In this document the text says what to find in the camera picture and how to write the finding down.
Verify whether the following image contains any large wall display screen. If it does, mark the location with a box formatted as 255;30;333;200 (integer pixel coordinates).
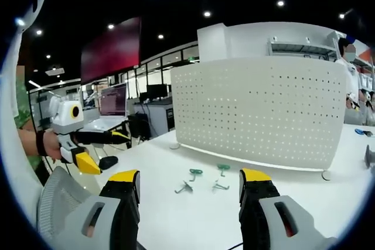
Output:
80;16;142;85

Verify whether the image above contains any black wristband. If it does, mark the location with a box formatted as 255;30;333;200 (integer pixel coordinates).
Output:
35;129;47;156

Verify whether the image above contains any black computer mouse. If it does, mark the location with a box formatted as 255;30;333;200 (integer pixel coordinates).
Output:
98;156;119;170

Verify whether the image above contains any white metal shelf rack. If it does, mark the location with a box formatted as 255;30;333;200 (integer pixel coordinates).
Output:
267;36;341;61

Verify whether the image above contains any white hook assembly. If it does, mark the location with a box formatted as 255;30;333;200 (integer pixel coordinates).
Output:
212;177;230;193

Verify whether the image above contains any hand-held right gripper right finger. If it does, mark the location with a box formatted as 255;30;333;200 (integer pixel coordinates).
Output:
238;167;338;250

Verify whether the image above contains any person's white sleeve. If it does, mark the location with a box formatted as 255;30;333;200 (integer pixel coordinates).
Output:
0;29;45;221

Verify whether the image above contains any open silver laptop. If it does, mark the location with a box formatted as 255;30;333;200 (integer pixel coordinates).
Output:
82;83;130;132

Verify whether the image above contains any white perforated mounting plate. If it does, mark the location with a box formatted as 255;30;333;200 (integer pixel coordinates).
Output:
169;56;348;181

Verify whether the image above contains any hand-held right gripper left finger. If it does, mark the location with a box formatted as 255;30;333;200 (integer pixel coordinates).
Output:
63;169;141;250

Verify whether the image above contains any black desktop monitor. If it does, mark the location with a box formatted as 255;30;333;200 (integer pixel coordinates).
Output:
146;83;169;102

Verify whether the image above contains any white partition cabinet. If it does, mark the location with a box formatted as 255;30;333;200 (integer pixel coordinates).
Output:
196;21;347;64

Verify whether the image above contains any green hook assembly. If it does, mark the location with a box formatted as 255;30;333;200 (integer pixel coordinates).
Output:
216;163;231;178
189;168;204;183

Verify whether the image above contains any grey mesh office chair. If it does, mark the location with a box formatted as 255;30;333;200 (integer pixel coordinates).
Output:
36;166;95;242

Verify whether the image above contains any grey hook assembly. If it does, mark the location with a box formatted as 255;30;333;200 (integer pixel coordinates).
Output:
174;180;195;195

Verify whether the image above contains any person's left hand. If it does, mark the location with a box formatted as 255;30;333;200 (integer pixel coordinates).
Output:
43;129;63;160

